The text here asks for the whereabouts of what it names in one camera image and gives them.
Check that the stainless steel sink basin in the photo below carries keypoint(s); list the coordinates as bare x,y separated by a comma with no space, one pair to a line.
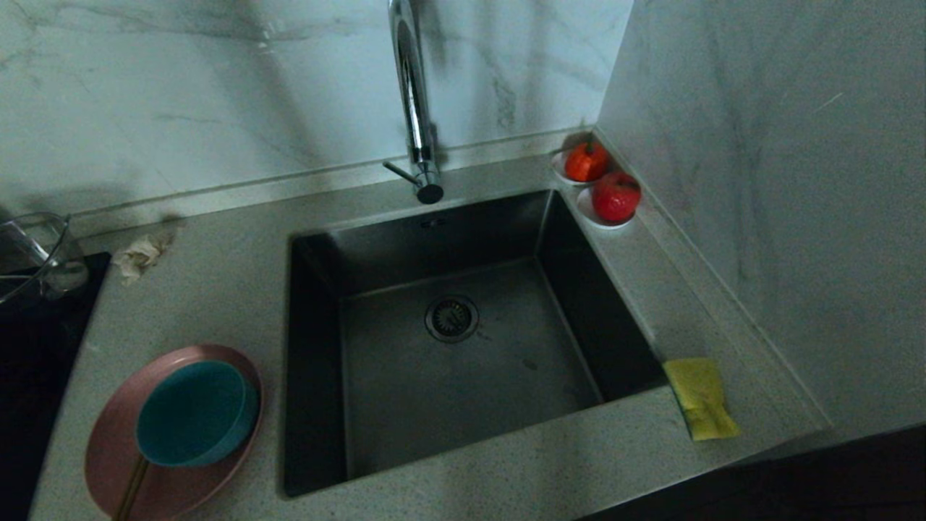
470,405

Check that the yellow sponge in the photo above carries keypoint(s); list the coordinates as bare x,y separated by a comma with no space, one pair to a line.
700,398

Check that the round metal drain strainer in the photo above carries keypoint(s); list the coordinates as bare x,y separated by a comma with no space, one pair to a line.
452,318

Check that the small white dish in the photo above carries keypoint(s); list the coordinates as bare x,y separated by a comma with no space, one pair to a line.
587,213
558,171

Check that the orange-red tomato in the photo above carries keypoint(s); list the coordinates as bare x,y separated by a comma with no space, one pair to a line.
586,163

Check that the chrome kitchen faucet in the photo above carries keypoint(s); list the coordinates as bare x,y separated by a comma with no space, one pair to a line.
416,108

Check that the red apple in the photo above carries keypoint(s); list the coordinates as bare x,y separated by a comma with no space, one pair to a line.
616,197

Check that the teal bowl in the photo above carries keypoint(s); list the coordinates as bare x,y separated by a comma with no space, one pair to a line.
194,414

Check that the crumpled white tissue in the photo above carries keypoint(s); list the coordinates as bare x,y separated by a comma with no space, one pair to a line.
141,257

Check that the pink plate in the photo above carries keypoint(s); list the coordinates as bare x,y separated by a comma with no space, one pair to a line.
177,486

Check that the clear glass pot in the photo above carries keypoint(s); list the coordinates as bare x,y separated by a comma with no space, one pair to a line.
40,268

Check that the black cooktop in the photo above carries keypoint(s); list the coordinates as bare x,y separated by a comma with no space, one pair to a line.
36,376

